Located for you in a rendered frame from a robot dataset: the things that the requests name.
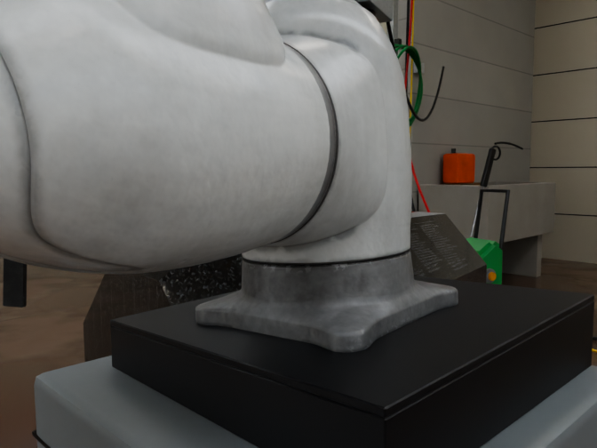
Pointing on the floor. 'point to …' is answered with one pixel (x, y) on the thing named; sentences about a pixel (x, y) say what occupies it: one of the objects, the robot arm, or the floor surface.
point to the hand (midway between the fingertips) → (1, 285)
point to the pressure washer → (488, 251)
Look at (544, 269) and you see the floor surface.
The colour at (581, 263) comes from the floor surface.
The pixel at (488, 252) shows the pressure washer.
